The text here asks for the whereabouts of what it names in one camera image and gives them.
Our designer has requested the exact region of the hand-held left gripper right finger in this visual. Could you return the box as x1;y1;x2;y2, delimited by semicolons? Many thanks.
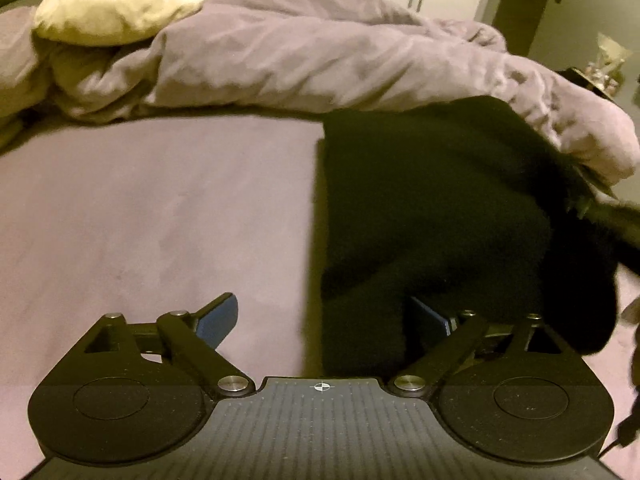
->
388;296;599;397

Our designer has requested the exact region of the purple bed sheet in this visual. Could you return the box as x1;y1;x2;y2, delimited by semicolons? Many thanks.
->
0;110;640;480

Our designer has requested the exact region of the purple duvet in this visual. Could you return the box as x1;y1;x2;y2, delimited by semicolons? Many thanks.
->
0;0;640;186

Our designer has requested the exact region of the pale crinkled wrapping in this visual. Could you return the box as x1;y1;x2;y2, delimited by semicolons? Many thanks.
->
586;31;633;92

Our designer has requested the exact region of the black cable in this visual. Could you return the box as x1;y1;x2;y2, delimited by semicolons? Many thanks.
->
599;407;640;461

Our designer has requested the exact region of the black garment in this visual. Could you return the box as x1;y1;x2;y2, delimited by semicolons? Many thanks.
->
299;95;622;380

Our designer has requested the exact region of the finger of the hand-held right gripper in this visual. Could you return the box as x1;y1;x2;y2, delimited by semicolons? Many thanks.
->
570;195;640;277

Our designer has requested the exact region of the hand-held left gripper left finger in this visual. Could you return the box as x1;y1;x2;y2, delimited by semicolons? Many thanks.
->
46;292;257;397

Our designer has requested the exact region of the cream plush toy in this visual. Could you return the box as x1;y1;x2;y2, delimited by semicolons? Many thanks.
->
31;0;207;48

